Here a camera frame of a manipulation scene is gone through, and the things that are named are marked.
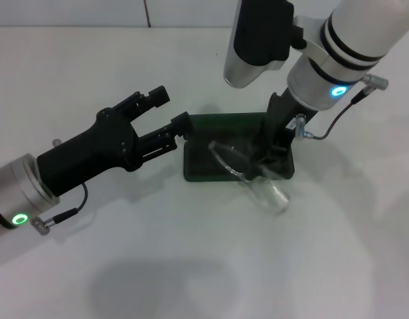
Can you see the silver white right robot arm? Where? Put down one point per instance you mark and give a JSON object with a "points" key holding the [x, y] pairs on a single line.
{"points": [[357, 33]]}

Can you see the small silver left wrist stub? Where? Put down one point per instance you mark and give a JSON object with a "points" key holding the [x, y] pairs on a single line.
{"points": [[56, 142]]}

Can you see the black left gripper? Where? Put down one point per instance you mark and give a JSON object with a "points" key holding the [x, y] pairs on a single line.
{"points": [[91, 153]]}

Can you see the dark green glasses case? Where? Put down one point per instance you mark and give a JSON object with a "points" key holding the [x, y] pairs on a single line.
{"points": [[204, 166]]}

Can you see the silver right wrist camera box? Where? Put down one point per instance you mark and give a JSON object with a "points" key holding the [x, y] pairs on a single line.
{"points": [[254, 36]]}

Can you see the clear transparent glasses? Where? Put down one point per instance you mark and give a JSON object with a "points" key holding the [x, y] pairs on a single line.
{"points": [[236, 173]]}

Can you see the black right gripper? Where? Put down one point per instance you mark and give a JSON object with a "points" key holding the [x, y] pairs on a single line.
{"points": [[281, 119]]}

